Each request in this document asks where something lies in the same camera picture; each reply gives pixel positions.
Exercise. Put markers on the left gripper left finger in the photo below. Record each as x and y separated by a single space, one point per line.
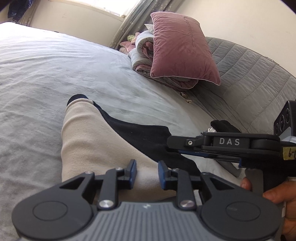
130 174

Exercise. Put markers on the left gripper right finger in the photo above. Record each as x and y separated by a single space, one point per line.
164 175

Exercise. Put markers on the black and beige bear sweatshirt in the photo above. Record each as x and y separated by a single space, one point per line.
94 141

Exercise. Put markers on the black garment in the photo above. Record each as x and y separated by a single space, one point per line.
223 126

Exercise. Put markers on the folded white grey clothes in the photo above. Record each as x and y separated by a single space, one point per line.
211 130

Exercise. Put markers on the grey quilted headboard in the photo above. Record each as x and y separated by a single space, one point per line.
253 88

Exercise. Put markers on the folded pink grey quilt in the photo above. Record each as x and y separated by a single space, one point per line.
140 49

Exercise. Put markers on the pink velvet pillow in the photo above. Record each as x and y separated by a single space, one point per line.
181 51

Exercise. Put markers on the grey bed sheet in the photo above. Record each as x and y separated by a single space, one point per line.
40 71

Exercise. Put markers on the grey right curtain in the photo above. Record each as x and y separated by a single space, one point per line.
139 16

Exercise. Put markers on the window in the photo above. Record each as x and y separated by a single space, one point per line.
120 8

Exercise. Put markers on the navy blue hanging jacket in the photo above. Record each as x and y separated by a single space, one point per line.
17 9

